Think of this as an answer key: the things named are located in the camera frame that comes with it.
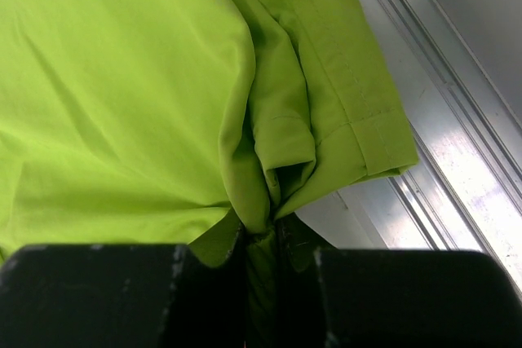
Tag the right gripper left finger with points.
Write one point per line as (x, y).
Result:
(128, 295)

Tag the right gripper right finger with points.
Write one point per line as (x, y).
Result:
(390, 298)

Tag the lime green shorts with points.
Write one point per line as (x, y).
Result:
(173, 121)

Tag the right side aluminium rail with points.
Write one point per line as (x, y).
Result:
(465, 191)

